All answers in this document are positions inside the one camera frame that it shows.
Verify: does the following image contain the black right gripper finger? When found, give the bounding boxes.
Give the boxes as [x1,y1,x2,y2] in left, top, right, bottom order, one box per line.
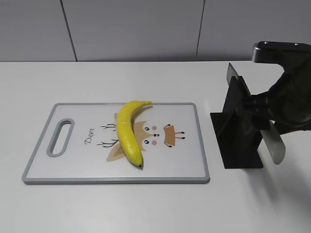
[249,114,276,131]
[242,93,270,114]

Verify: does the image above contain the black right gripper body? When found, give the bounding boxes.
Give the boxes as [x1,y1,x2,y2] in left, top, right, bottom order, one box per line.
[267,61,311,133]

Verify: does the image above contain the yellow plastic banana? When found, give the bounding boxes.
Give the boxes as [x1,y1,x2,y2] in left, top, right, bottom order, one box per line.
[116,100,152,167]

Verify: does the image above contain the black knife stand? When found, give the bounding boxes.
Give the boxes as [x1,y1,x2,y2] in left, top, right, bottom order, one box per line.
[210,76,263,169]

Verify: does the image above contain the grey-rimmed deer cutting board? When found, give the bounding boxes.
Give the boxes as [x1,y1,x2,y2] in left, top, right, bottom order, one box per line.
[22,102,210,184]

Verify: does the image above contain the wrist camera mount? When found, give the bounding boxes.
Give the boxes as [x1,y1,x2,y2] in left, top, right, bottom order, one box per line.
[252,41,311,67]

